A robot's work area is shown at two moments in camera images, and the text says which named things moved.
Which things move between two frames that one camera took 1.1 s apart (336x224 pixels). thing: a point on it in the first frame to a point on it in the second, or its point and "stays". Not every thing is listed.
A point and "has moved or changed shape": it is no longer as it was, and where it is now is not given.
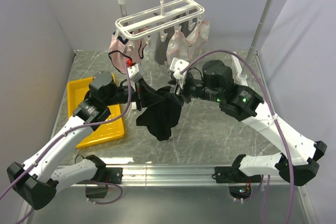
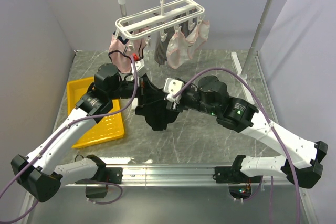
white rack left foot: [134, 105] stays
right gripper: [179, 89] to [174, 106]
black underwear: [163, 114] has moved or changed shape
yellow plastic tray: [76, 92] stays
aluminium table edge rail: [179, 175] stays
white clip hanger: [173, 13] stays
